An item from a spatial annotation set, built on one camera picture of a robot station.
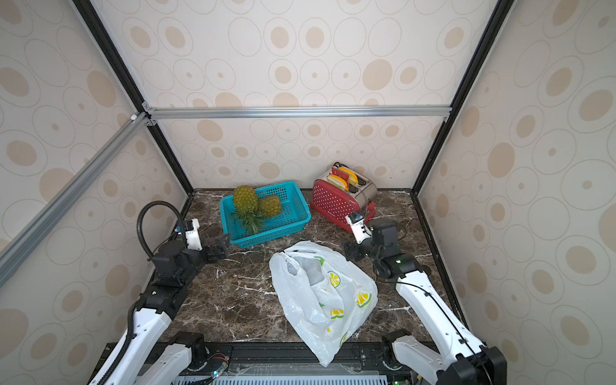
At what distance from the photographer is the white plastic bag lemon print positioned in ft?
2.44

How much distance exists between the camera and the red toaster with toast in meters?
0.96

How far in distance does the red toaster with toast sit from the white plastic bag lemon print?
0.54 ft

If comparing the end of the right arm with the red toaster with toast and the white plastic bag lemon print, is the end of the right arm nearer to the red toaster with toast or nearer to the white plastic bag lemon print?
the white plastic bag lemon print

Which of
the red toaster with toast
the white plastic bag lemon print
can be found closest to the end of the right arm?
the white plastic bag lemon print
